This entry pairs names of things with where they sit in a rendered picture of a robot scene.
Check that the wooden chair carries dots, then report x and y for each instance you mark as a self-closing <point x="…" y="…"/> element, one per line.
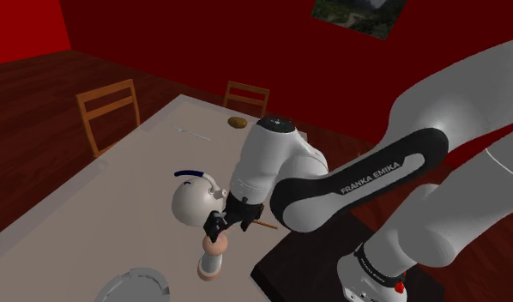
<point x="108" y="109"/>
<point x="245" y="98"/>

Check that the grey dining table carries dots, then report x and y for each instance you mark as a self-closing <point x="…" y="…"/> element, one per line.
<point x="114" y="209"/>

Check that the landscape wall picture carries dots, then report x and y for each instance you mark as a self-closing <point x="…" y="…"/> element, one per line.
<point x="359" y="16"/>

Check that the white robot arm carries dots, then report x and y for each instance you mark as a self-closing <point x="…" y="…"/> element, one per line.
<point x="449" y="104"/>

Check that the peach and white pepper mill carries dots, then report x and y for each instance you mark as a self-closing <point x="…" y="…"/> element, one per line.
<point x="210" y="261"/>

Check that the brown potato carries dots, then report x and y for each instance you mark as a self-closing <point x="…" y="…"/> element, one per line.
<point x="237" y="122"/>

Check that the dark robot stand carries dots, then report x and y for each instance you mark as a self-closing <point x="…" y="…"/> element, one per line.
<point x="306" y="267"/>

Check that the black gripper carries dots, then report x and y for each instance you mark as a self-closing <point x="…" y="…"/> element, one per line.
<point x="243" y="209"/>

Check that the grey round plate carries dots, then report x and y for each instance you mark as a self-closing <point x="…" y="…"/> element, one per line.
<point x="135" y="288"/>

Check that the thin wooden stick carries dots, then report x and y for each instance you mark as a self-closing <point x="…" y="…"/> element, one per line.
<point x="267" y="225"/>

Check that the silver fork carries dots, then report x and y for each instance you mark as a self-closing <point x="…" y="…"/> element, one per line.
<point x="191" y="133"/>

